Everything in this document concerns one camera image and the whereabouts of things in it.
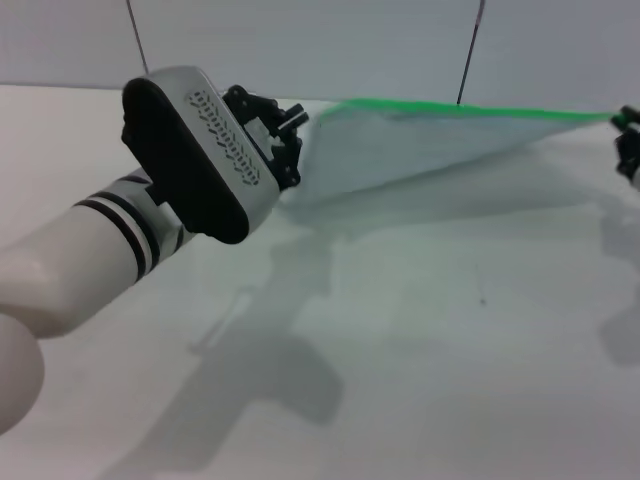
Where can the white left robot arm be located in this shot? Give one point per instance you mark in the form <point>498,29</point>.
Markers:
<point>75,280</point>

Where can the green zip slider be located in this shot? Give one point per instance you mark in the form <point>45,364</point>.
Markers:
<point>616,118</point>

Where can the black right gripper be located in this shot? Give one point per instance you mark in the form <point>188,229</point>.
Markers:
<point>631,150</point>

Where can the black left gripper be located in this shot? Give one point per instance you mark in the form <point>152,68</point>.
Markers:
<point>250,112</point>

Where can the transparent green-zip document bag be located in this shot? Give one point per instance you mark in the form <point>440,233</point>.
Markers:
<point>425,145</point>

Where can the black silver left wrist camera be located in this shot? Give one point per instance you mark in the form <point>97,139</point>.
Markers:
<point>195,150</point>

